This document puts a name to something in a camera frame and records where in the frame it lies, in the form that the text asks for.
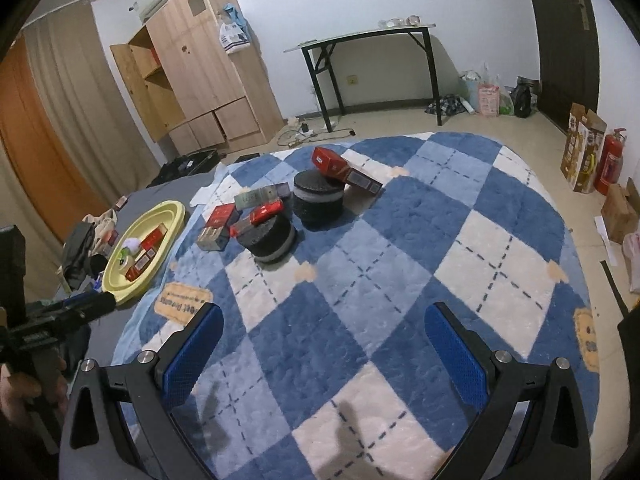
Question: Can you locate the black foam disc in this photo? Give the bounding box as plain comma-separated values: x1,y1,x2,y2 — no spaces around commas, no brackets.
292,169,345,229
236,214,296,263

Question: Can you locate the person's left hand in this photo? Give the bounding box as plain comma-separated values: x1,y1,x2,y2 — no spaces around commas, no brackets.
1,358,68,430

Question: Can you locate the grey bed sheet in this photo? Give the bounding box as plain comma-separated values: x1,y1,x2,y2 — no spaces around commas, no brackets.
44,171,216,376

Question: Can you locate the beige and grey clothes pile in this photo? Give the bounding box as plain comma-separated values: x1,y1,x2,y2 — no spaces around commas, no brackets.
56,208,117,292

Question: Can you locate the orange curtain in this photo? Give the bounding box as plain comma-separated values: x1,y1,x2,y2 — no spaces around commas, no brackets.
1,38,106,243

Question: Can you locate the yellow plastic tray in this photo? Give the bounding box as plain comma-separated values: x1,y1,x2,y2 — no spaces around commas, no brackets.
101,200,186,307

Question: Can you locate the open black suitcase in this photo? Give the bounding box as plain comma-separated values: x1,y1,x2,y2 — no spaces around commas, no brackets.
148,148,224,188

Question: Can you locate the plain cardboard box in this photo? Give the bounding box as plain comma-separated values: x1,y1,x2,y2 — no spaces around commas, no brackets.
601,178,639,244

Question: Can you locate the black foam insert tray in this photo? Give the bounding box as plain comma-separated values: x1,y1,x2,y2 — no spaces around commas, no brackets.
235,153,262,164

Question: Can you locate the blue white checkered rug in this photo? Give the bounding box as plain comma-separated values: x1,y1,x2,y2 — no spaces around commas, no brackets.
113,132,599,479

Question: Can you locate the red fire extinguisher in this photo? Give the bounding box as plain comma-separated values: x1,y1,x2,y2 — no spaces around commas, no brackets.
594,128,627,195

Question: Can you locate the wooden wardrobe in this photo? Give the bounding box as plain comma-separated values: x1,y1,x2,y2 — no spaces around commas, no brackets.
111,0,284,155

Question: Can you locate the beige curtain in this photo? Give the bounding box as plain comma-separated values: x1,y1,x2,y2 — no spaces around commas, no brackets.
23,2,160,204

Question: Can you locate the brown printed cardboard box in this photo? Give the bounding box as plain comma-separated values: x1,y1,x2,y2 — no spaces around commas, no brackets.
560,103,606,194

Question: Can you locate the red cigarette pack on rug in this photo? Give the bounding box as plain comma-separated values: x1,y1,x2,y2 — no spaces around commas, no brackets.
311,146,350,181

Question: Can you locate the pink shopping bag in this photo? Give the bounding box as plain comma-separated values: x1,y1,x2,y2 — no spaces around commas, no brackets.
477,84,500,117

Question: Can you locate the white bag hanging on wardrobe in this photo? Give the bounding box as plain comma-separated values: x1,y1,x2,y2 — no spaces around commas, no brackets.
219,3,250,54

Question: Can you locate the black folding table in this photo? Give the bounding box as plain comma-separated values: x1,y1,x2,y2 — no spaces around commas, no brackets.
291,23,442,131

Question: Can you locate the dark door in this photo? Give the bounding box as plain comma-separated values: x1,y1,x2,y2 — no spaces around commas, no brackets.
532,0,600,129

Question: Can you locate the white power strip with cables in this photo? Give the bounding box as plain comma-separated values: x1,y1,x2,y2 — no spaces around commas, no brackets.
277,117,356,148

